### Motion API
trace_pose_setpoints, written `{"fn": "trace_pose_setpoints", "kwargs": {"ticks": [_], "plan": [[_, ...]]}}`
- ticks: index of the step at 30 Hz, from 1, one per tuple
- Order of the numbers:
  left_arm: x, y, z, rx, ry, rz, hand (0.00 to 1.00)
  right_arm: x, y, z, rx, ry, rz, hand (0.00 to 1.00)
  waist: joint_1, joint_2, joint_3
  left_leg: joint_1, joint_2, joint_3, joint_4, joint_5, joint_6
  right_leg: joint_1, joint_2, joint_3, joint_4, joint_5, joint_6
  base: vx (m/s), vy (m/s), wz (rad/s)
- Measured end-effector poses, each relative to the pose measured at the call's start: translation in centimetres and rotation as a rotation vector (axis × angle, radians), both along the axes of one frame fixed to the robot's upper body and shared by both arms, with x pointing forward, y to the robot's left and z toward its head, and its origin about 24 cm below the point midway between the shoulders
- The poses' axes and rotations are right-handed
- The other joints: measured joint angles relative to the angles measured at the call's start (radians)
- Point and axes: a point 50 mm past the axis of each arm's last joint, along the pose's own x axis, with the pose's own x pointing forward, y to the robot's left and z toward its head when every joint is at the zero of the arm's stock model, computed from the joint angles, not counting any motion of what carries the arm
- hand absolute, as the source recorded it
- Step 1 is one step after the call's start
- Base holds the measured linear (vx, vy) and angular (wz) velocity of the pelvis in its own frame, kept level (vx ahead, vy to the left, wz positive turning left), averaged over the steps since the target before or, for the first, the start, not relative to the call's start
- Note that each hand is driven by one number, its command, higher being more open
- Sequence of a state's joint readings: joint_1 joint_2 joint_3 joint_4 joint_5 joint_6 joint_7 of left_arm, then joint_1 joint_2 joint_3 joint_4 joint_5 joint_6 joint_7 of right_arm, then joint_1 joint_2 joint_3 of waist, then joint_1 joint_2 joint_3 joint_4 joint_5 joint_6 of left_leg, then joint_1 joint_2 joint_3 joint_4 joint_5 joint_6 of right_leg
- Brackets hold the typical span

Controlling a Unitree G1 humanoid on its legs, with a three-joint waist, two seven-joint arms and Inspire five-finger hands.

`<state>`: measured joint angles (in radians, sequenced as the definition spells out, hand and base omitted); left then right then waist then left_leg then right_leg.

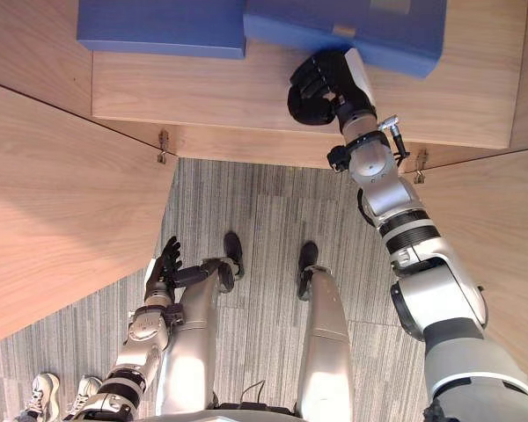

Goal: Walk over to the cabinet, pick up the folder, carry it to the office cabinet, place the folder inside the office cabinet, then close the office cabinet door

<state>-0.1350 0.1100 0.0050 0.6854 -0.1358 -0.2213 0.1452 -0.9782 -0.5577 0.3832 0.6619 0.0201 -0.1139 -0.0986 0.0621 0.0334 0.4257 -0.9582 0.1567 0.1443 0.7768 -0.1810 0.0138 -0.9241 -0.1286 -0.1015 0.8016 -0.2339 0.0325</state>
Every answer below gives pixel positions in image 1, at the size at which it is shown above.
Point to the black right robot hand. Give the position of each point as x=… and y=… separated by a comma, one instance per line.
x=323, y=85

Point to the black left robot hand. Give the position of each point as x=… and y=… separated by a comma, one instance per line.
x=166, y=269

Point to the blue folder with label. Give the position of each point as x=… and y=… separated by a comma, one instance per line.
x=356, y=31

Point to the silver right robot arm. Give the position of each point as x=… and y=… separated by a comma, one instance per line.
x=415, y=259

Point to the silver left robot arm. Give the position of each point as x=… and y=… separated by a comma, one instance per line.
x=136, y=347

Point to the wooden cabinet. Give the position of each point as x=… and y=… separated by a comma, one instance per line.
x=299, y=110

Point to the wooden cabinet door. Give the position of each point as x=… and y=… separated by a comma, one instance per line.
x=493, y=246
x=66, y=206

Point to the metal door hinge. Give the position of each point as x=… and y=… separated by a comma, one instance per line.
x=420, y=167
x=163, y=147

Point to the plain blue folder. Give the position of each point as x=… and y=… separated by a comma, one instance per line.
x=163, y=26

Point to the silver left robot leg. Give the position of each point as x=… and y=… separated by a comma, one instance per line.
x=198, y=325

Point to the silver robot leg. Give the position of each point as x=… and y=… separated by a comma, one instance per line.
x=323, y=329
x=198, y=325

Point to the person's foot in white shoe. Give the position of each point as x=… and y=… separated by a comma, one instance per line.
x=83, y=393
x=39, y=393

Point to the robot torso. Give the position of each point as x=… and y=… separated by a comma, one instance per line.
x=251, y=413

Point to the silver right robot leg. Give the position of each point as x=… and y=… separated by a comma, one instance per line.
x=323, y=329

